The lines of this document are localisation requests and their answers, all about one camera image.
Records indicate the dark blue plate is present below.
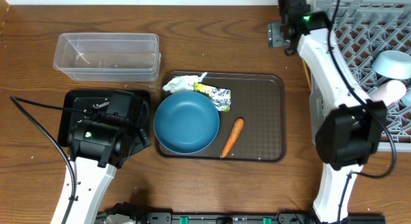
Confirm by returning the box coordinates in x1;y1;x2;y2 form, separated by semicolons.
153;91;220;155

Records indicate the orange carrot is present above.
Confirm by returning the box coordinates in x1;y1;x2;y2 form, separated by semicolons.
222;118;245;158

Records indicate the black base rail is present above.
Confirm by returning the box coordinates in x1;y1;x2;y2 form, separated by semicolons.
96;212;387;224

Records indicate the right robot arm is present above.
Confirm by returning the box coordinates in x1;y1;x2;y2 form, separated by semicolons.
279;9;387;223

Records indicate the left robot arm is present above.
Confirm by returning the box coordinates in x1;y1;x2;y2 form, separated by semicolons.
52;90;151;223

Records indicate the grey dishwasher rack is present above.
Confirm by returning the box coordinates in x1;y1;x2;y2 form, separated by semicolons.
308;0;411;153

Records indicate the black plastic bin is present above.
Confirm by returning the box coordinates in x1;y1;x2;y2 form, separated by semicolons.
57;90;150;147

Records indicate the left black cable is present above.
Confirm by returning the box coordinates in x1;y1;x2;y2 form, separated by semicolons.
9;95;97;224

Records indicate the dark brown serving tray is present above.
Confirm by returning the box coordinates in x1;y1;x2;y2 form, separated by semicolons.
155;72;286;163

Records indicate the clear plastic bin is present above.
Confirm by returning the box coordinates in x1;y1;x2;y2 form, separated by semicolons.
53;33;161;82

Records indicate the crumpled white paper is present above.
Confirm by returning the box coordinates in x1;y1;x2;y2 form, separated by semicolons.
162;72;207;94

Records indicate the white pink cup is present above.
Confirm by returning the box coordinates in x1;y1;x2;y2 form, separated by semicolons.
370;80;407;107

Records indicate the green foil snack wrapper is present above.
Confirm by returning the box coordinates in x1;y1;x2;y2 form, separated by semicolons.
194;83;231;112

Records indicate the light blue cup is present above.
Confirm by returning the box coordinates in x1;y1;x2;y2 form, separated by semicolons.
401;91;411;107

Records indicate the light blue bowl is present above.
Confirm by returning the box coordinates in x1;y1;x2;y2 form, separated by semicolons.
371;50;410;80

